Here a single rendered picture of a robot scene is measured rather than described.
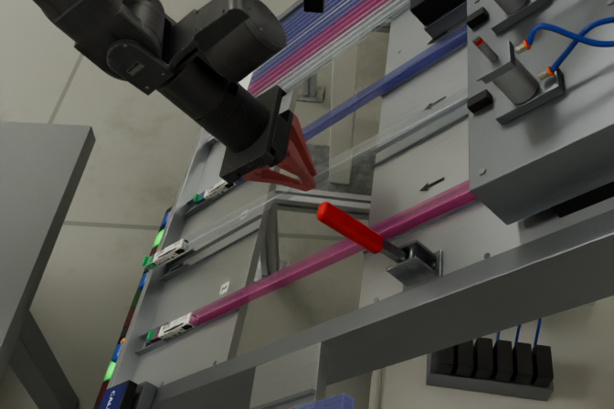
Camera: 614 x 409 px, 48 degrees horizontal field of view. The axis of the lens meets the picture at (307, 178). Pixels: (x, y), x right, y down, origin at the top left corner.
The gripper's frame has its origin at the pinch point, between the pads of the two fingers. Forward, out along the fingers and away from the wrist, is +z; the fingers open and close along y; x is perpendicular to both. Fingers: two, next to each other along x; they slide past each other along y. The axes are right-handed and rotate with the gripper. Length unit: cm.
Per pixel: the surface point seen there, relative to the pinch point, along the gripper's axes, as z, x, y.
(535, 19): -6.7, -29.9, -2.8
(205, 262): 3.4, 19.6, -2.0
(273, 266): 59, 68, 47
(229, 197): 3.7, 18.1, 8.1
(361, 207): 52, 36, 47
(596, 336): 51, -11, 2
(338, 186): 72, 61, 79
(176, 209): 2.7, 28.5, 9.9
